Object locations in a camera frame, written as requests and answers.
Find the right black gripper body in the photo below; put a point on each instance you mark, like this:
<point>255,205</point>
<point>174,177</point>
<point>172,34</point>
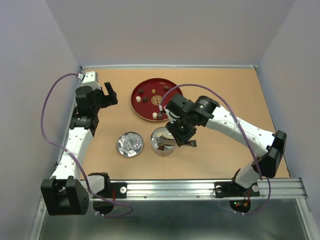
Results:
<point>181,129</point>

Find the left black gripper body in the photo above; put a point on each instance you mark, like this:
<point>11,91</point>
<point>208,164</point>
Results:
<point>102,101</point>

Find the silver metal tongs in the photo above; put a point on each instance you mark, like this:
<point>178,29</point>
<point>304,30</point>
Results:
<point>173,142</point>

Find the brown oval chocolate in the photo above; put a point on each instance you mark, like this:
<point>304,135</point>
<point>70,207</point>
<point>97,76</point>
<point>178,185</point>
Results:
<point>160,148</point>

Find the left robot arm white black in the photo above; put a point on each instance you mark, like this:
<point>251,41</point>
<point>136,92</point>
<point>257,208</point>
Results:
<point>69,189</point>

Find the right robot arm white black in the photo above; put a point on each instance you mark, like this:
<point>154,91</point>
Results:
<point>266,147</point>

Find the white strawberry chocolate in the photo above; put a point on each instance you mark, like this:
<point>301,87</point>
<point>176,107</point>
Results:
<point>154,115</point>

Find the white paper cup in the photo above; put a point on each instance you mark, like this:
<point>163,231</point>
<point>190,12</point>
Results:
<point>155,145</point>
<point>157,131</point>

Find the round silver tin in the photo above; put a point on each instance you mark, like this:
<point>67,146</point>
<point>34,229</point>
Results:
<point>168,150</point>

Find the red round tray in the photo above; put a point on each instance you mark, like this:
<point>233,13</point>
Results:
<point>146,109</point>

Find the silver tin lid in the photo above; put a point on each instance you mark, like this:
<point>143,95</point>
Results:
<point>130,144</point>

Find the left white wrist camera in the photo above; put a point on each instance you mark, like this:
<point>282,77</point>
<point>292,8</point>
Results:
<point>91,79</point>

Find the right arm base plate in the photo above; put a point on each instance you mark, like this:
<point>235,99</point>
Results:
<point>228,189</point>

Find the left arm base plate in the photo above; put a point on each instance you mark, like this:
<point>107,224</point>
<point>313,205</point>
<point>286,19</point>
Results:
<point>115,190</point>

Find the aluminium mounting rail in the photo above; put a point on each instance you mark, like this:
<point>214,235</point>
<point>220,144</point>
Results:
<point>178,190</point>

